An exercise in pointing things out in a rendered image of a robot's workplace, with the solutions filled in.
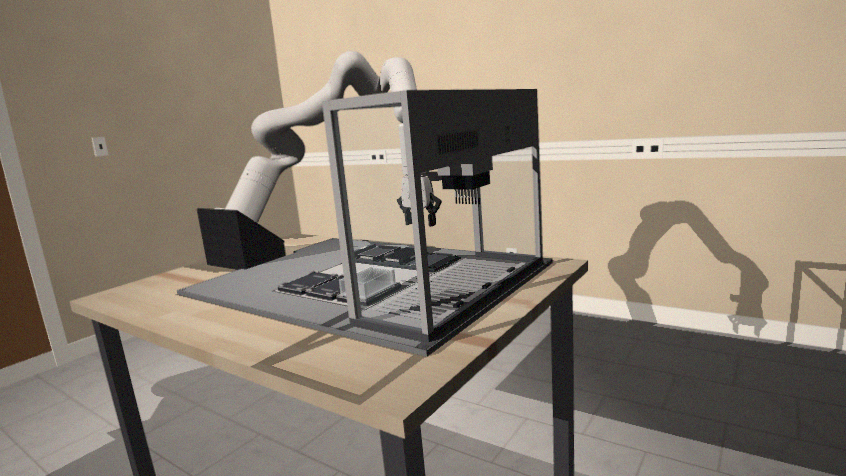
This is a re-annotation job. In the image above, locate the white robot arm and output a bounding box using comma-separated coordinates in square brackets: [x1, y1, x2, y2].
[225, 51, 417, 223]

